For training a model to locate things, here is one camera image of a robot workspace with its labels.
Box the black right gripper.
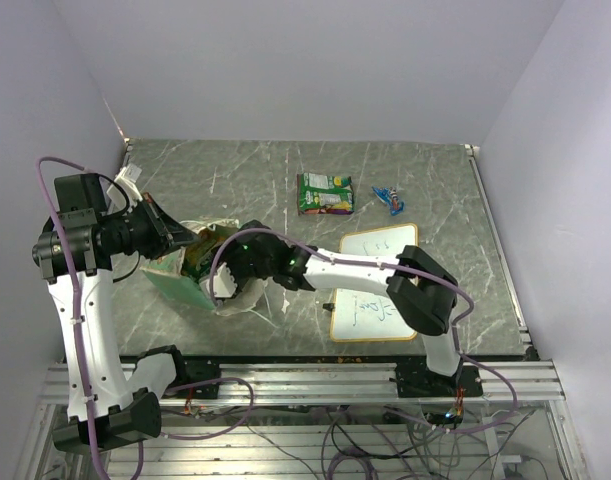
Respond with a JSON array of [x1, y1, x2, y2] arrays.
[[209, 239, 275, 298]]

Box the green yellow chips bag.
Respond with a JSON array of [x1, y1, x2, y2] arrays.
[[181, 227, 228, 285]]

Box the green white paper bag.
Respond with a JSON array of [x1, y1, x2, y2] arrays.
[[141, 218, 267, 317]]

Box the green snack packet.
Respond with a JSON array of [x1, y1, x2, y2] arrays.
[[296, 173, 355, 215]]

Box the blue M&M's packet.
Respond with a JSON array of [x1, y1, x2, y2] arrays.
[[372, 186, 405, 216]]

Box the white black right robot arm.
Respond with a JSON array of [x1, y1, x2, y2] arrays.
[[205, 221, 465, 396]]

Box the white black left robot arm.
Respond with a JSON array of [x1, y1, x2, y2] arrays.
[[32, 173, 198, 454]]

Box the yellow framed whiteboard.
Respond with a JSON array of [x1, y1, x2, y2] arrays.
[[330, 223, 419, 343]]

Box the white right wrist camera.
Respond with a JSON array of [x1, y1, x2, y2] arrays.
[[199, 264, 238, 306]]

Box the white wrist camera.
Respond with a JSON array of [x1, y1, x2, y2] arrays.
[[199, 264, 238, 306], [107, 164, 142, 210]]

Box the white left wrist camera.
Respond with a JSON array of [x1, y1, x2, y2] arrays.
[[107, 164, 142, 210]]

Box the aluminium mounting rail frame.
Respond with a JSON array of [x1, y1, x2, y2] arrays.
[[16, 356, 590, 479]]

